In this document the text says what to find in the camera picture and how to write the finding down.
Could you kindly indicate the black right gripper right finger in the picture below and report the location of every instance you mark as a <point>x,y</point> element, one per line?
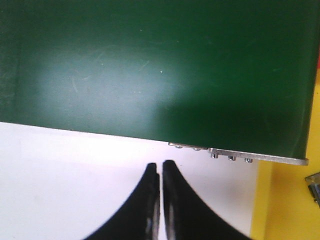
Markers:
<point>186,215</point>

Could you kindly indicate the yellow mushroom push button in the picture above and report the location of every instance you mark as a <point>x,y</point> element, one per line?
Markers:
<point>313,183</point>

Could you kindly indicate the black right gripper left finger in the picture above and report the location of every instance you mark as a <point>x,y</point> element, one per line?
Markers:
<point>138,217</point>

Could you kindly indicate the yellow plastic tray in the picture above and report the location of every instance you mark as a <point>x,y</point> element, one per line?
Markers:
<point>283,206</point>

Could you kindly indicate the green conveyor belt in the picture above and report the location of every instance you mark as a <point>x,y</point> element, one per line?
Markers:
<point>236,75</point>

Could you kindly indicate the aluminium conveyor frame rail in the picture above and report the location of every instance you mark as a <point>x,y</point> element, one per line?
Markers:
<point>248,157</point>

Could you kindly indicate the red plastic tray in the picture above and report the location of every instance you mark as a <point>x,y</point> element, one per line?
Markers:
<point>318,61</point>

